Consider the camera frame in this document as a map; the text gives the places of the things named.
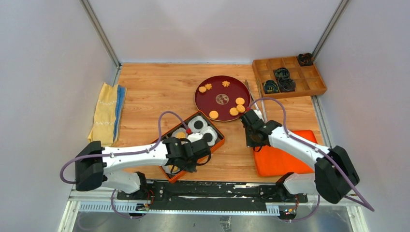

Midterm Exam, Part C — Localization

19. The black chocolate cookie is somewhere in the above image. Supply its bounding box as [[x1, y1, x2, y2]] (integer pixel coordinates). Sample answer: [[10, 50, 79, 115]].
[[203, 132, 213, 143], [193, 120, 204, 131]]

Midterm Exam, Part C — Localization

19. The orange cookie box tray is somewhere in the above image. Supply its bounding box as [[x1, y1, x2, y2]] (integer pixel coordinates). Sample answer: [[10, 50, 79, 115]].
[[159, 111, 225, 183]]

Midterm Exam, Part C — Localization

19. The orange box lid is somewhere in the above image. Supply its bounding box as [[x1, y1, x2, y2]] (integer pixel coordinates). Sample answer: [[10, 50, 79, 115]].
[[252, 146, 314, 177]]

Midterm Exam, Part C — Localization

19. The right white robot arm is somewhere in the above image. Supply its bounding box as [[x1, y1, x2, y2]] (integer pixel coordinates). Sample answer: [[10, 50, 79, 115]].
[[239, 110, 360, 204]]

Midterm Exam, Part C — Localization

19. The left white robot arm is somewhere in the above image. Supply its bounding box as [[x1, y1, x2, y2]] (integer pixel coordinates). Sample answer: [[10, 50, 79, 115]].
[[75, 137, 211, 200]]

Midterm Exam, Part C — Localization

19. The white paper cup bottom-right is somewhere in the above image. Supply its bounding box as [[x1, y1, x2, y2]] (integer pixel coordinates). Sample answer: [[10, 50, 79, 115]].
[[162, 165, 180, 175]]

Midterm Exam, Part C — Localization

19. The white paper cup middle-right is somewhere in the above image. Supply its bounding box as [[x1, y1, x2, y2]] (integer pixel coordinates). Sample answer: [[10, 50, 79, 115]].
[[171, 127, 188, 138]]

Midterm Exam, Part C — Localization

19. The white paper cup top-right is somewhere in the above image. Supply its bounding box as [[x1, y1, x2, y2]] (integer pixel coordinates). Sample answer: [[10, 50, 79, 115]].
[[188, 116, 208, 133]]

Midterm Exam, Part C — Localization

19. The white paper cup top-left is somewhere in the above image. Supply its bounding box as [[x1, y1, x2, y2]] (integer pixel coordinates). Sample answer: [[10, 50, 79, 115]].
[[200, 126, 218, 146]]

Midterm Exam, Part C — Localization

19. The dark red round plate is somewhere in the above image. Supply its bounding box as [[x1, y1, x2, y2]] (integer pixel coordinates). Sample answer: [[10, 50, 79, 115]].
[[194, 75, 251, 122]]

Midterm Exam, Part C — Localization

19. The rolled dark patterned tie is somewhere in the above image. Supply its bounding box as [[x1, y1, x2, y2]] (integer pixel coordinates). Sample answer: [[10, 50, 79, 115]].
[[273, 67, 290, 80], [278, 77, 296, 92], [263, 80, 280, 94], [297, 53, 313, 67]]

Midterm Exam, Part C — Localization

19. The flower butter cookie upper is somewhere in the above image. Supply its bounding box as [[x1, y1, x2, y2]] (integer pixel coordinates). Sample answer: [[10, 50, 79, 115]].
[[222, 81, 230, 87]]

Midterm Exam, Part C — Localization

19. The flower butter cookie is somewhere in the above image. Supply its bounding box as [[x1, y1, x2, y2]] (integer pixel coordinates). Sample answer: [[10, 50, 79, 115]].
[[222, 81, 230, 87], [204, 83, 212, 90]]

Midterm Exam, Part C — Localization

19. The flower butter cookie left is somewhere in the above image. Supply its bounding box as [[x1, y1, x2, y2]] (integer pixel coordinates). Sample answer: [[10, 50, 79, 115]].
[[204, 83, 212, 90]]

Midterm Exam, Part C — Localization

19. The plain round butter cookie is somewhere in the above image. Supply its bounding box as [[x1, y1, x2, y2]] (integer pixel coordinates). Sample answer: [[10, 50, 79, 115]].
[[198, 86, 207, 93]]

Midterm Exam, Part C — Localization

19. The wooden compartment organizer box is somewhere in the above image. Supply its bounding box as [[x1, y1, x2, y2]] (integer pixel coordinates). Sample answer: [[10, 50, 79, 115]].
[[252, 57, 327, 99]]

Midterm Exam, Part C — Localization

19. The yellow blue cloth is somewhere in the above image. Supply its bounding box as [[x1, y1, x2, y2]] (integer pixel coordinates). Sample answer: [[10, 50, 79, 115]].
[[88, 83, 127, 146]]

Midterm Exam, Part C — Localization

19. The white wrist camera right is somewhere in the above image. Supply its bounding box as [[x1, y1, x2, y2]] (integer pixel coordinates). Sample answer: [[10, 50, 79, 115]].
[[253, 109, 263, 119]]

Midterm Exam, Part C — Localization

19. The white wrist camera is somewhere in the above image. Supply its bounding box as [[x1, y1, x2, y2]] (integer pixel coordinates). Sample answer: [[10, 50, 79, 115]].
[[253, 109, 263, 119], [187, 132, 203, 143]]

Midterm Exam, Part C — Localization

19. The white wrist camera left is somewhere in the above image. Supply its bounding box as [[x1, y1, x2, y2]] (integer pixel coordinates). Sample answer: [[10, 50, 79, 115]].
[[187, 132, 203, 143]]

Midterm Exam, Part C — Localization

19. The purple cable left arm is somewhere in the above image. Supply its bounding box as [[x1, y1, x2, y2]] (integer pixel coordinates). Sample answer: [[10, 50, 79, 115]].
[[59, 111, 193, 220]]

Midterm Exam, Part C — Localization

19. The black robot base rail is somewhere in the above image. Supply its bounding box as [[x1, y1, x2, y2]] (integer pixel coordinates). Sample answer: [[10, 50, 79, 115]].
[[114, 180, 308, 216]]

